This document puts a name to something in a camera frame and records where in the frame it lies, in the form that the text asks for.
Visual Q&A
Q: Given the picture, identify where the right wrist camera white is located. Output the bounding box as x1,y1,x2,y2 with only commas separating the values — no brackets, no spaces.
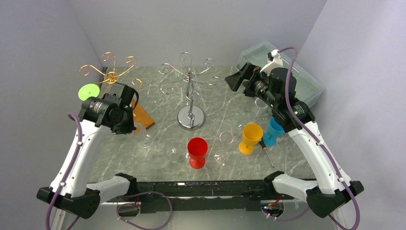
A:
260,49,283,75

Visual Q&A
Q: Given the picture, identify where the clear plastic storage box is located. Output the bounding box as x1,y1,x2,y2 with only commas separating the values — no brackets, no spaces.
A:
236,41,325,107

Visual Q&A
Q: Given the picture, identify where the orange plastic wine glass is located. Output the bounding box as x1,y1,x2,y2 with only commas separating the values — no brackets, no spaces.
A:
238,123,263,155

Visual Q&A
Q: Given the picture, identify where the orange black screwdriver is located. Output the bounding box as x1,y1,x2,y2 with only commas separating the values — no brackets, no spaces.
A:
259,139,275,168

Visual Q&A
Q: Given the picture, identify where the green plastic wine glass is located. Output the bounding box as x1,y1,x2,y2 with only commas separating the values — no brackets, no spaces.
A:
78,83,100,101

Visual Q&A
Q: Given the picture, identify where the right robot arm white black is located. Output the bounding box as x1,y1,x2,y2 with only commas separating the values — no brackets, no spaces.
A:
225,62,364,218

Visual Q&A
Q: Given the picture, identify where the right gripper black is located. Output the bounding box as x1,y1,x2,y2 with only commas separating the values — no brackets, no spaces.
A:
225,62,279,108

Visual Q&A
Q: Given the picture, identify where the orange wooden rack base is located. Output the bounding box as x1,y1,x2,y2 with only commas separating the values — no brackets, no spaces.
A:
131,99,155,134

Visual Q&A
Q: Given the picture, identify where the blue plastic wine glass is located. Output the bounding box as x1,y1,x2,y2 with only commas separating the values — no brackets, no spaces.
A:
262,117,285,147

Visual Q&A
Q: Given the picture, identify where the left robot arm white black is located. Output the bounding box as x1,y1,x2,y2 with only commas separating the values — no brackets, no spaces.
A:
36,83,138,219

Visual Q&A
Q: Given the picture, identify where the clear wine glass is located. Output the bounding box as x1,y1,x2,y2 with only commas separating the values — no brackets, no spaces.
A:
230,115,247,137
235,106,248,116
253,98,268,118

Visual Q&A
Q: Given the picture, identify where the chrome wine glass rack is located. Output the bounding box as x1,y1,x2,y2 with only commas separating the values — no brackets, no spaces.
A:
158,52,220,131

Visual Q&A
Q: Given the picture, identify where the red plastic wine glass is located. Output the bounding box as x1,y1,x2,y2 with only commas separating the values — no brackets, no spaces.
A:
187,137,208,169

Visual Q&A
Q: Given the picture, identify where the aluminium frame rail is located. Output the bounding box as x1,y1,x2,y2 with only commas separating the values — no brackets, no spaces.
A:
50,182,348,230

